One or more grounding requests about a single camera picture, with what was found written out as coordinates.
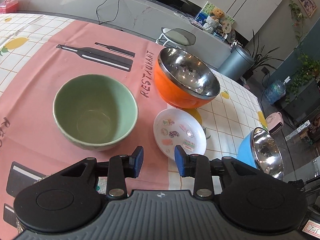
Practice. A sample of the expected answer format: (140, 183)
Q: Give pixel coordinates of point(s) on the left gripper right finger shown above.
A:
(198, 167)

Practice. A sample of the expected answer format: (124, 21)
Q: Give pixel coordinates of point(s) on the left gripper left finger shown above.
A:
(121, 167)

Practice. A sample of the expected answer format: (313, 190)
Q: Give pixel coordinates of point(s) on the small white sticker plate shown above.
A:
(172, 127)

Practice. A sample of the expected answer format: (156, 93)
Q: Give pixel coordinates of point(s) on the blue steel bowl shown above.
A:
(259, 150)

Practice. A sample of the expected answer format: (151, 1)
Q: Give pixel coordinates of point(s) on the green ceramic bowl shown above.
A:
(95, 112)

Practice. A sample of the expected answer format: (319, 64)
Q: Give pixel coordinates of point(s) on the orange steel bowl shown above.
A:
(183, 80)

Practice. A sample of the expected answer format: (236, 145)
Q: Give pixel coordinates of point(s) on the pink space heater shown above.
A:
(274, 122)

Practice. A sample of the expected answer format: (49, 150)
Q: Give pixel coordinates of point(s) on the dark grey cabinet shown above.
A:
(302, 107)

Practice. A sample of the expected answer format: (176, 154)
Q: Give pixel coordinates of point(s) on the blue water jug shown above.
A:
(276, 90)

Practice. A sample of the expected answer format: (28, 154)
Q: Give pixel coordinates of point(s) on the grey round trash bin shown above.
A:
(236, 64)

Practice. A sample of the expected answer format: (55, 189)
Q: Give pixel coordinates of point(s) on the hanging ivy plant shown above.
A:
(307, 68)

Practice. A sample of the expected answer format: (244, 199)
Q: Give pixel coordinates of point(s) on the potted long-leaf plant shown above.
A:
(260, 58)

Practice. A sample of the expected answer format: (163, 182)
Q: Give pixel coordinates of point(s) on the small grey stool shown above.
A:
(177, 37)

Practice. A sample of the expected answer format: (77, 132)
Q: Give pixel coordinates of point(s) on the checked lemon tablecloth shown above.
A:
(39, 54)

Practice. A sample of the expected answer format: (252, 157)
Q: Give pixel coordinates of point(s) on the round paper fan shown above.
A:
(226, 27)

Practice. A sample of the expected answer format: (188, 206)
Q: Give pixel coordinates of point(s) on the teddy bear in basket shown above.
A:
(212, 22)

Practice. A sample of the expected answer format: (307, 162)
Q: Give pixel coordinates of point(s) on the pink storage box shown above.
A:
(9, 6)

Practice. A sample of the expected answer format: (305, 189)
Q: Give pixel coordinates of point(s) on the framed wall picture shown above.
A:
(309, 6)

